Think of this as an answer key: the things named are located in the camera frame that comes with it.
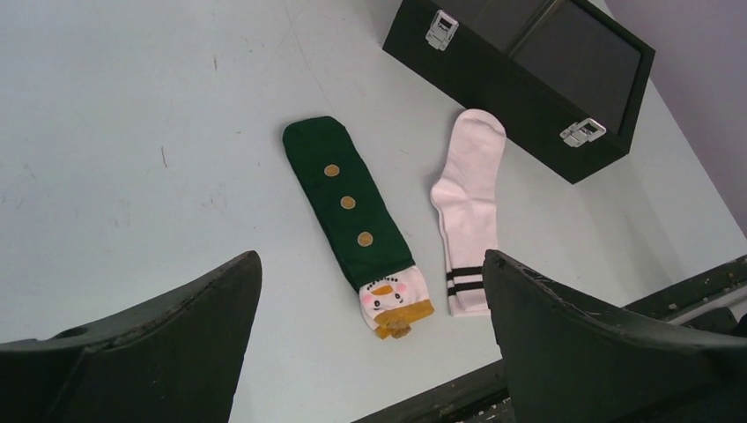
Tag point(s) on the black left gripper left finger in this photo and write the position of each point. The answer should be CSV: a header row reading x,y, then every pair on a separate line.
x,y
174,358

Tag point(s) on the black display case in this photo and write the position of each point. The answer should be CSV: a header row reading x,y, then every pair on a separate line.
x,y
565,79

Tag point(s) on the white sock with black stripes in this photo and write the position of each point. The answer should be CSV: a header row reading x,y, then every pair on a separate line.
x,y
464,199

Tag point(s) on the green snowman sock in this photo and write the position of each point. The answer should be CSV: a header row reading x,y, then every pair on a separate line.
x,y
364,239

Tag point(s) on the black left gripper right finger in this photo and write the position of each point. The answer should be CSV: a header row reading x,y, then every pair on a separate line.
x,y
571,357

